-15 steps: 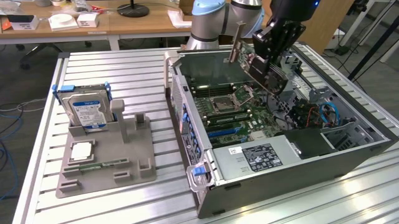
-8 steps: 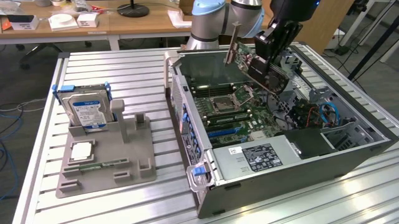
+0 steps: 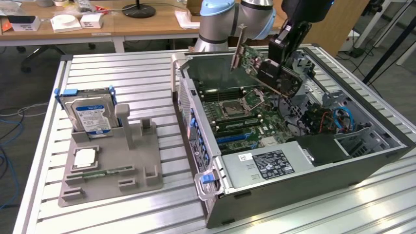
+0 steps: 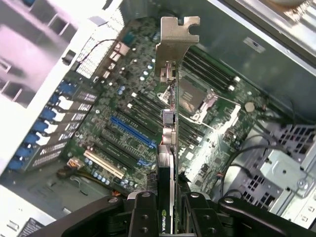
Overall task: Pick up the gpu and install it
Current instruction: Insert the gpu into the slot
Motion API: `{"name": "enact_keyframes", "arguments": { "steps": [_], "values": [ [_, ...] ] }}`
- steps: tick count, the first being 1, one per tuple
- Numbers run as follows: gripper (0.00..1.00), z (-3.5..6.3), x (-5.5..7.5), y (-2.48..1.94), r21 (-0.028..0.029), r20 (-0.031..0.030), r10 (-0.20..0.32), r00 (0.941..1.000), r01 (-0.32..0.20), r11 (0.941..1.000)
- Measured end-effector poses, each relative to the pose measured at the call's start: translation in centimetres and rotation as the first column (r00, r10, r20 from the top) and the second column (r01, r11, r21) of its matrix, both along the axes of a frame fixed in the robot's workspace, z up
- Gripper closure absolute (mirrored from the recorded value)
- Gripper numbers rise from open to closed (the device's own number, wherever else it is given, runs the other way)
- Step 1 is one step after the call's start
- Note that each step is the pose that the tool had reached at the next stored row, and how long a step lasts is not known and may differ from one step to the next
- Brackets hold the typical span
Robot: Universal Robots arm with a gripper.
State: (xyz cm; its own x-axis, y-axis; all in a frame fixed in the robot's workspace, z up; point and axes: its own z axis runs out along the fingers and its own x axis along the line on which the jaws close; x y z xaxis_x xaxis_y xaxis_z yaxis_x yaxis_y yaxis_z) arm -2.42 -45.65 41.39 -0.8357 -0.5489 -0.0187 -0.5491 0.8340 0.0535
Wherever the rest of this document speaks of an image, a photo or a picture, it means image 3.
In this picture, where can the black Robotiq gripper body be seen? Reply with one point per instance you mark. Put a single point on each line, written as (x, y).
(307, 9)

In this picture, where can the green graphics card black fan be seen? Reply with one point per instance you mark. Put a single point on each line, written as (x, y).
(250, 58)

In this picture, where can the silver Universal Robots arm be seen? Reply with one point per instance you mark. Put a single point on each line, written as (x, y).
(212, 26)

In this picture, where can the wooden cabinet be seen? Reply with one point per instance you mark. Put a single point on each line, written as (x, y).
(335, 29)

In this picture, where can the perforated metal drive cage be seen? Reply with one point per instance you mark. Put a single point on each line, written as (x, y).
(312, 90)

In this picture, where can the metal socket cover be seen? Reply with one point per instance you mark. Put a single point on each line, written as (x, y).
(255, 100)

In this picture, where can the RAM slot bank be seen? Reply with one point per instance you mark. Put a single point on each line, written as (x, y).
(223, 93)

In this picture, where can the CPU socket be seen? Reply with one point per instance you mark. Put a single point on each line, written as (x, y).
(234, 108)

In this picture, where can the black stand pole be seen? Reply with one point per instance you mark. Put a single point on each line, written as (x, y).
(387, 48)

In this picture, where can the green motherboard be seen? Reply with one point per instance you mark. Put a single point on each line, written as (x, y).
(272, 124)

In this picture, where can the stack of papers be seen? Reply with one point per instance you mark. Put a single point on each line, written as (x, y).
(187, 20)

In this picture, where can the installed RAM stick white label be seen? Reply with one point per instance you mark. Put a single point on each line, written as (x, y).
(238, 124)

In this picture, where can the silver chipset heatsink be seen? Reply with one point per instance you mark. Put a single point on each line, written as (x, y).
(270, 141)

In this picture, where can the blue expansion slot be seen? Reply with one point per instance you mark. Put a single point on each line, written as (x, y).
(232, 139)

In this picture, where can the black lamp base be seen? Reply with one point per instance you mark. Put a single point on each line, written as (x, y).
(139, 11)

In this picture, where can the grey disk bay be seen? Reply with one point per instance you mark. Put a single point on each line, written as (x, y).
(360, 143)

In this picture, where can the grey power supply unit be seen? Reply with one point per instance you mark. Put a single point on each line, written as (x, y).
(238, 170)

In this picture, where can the blue case latch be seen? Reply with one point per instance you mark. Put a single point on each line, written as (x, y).
(208, 179)

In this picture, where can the small white labelled box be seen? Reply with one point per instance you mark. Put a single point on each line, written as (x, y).
(91, 22)

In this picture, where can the open black PC case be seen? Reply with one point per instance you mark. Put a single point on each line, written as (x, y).
(292, 195)

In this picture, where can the hard disk in blue caddy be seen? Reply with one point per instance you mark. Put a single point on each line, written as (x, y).
(92, 118)

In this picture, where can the white round holder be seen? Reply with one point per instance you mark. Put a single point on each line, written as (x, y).
(64, 23)

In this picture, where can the grey parts rack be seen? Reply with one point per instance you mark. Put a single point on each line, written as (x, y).
(114, 168)

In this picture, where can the wooden desk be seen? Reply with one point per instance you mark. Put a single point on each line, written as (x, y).
(46, 35)

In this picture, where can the silver CPU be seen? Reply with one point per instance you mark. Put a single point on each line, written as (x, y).
(84, 158)

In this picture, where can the green RAM stick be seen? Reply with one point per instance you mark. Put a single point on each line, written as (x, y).
(100, 173)

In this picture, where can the office chair base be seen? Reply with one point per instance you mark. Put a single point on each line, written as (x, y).
(31, 58)

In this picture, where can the white box black top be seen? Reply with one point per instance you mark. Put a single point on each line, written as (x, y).
(26, 24)

